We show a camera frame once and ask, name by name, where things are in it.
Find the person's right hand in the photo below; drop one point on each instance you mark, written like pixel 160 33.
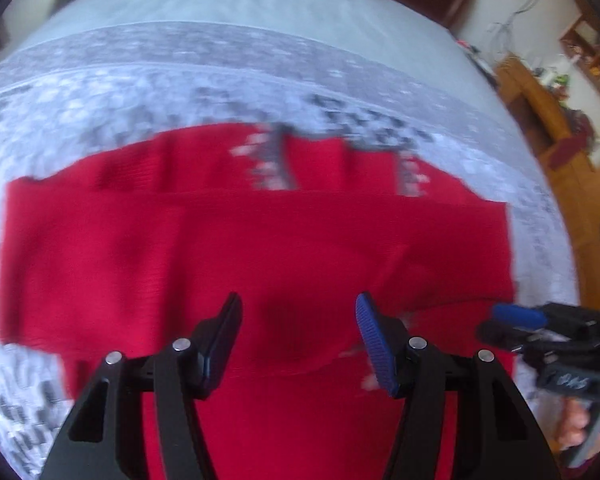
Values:
pixel 572 425

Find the small clutter on cabinet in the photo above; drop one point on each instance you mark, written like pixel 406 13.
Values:
pixel 555 80

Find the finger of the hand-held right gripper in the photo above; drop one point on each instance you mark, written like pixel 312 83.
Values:
pixel 520 315
pixel 500 334

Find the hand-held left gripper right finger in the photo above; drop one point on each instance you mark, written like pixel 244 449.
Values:
pixel 375 340

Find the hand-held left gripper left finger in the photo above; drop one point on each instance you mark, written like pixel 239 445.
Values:
pixel 224 327

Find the red knit sweater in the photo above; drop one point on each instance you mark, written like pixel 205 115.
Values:
pixel 230 245

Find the wooden wall shelf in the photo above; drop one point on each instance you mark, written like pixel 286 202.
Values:
pixel 587 45

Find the dark red cloth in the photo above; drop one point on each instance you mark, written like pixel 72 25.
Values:
pixel 570 152

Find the wooden cabinet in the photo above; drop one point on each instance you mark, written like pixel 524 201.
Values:
pixel 555 125

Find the grey leaf-patterned quilt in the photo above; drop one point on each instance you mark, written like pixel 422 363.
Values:
pixel 180 60

